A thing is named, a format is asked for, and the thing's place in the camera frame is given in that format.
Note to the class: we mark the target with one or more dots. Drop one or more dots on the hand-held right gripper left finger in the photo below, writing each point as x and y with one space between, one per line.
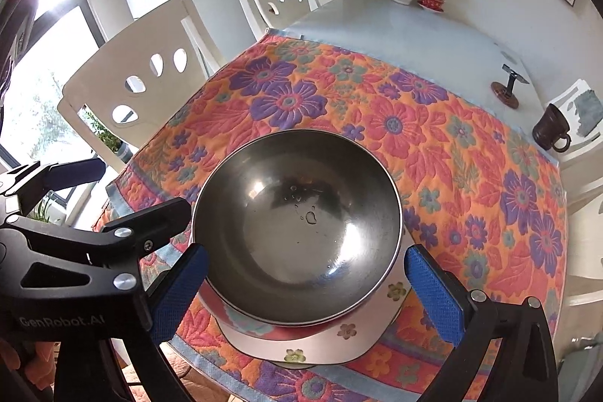
179 293

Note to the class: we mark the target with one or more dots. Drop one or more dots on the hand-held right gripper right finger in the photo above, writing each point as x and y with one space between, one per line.
433 293

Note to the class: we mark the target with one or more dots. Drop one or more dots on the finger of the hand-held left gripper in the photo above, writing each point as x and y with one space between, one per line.
75 173
146 218

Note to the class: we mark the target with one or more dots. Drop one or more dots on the white hexagonal floral plate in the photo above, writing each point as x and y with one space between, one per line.
320 345

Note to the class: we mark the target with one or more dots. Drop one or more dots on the steel bowl with red outside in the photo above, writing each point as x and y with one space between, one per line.
297 204

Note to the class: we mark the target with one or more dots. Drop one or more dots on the green potted plant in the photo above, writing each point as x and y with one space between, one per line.
101 133

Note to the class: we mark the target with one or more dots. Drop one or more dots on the orange floral tablecloth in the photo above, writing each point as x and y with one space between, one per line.
424 147

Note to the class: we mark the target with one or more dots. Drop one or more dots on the dark brown mug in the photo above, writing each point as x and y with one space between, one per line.
549 126

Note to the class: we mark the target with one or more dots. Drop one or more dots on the brown phone stand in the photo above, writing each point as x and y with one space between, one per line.
506 93

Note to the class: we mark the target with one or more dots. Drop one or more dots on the grey cloth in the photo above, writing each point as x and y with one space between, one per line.
589 112

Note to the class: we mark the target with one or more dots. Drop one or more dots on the red tea cup set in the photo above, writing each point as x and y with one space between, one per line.
431 0

